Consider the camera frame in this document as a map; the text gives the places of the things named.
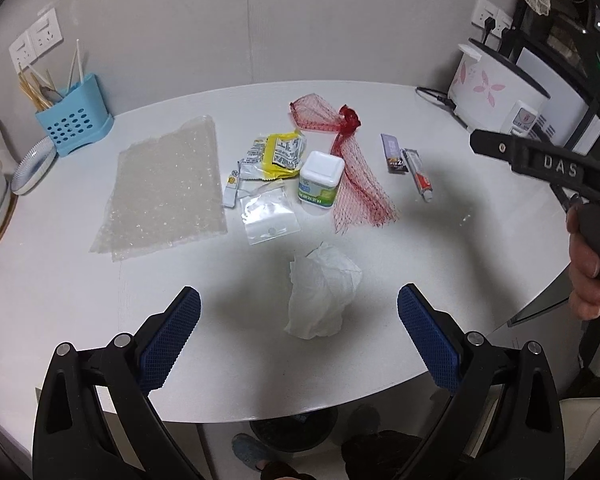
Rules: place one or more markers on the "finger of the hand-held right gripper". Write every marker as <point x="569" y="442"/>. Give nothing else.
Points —
<point x="492" y="144"/>

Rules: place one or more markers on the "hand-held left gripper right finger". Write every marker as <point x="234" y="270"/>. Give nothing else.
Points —
<point x="427" y="332"/>

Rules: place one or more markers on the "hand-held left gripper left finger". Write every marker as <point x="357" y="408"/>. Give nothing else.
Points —
<point x="172" y="332"/>

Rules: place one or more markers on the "white tissue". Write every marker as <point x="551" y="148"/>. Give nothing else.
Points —
<point x="322" y="292"/>

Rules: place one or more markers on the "red mesh bag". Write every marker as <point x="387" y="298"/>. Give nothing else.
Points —
<point x="355" y="180"/>

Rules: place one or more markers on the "person's right hand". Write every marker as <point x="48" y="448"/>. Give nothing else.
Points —
<point x="582" y="270"/>

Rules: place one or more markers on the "white rice cooker pink flowers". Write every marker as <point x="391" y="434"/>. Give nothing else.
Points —
<point x="495" y="87"/>

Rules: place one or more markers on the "black framed white appliance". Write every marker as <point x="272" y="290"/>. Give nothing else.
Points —
<point x="565" y="100"/>

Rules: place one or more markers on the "small silver ointment tube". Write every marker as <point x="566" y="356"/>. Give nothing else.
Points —
<point x="418" y="175"/>

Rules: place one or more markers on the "small dark packet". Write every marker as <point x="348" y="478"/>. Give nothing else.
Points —
<point x="392" y="152"/>

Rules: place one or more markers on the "clear bubble wrap sheet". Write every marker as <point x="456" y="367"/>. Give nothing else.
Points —
<point x="165" y="190"/>

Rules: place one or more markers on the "blue slipper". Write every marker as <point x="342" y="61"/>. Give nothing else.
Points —
<point x="250" y="452"/>

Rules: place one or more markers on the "clear zip bag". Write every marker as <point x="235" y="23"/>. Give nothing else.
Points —
<point x="267" y="212"/>

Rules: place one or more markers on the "dark round bin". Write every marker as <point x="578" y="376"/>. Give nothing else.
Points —
<point x="292" y="430"/>

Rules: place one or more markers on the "small white yellow sachet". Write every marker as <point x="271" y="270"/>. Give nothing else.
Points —
<point x="231" y="187"/>

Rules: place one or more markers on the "white jar green label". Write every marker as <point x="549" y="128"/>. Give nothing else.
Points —
<point x="321" y="177"/>

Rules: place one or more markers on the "yellow snack wrapper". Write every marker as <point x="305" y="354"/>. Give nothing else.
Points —
<point x="275" y="155"/>

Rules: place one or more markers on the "blue utensil holder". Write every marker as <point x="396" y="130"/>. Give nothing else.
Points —
<point x="75" y="122"/>

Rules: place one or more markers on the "bundle of wooden chopsticks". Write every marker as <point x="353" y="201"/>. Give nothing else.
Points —
<point x="42" y="90"/>

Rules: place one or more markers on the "white wall socket with plug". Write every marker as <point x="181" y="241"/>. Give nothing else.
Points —
<point x="491" y="16"/>

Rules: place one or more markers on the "white wall socket pair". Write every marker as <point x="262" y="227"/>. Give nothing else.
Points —
<point x="35" y="40"/>

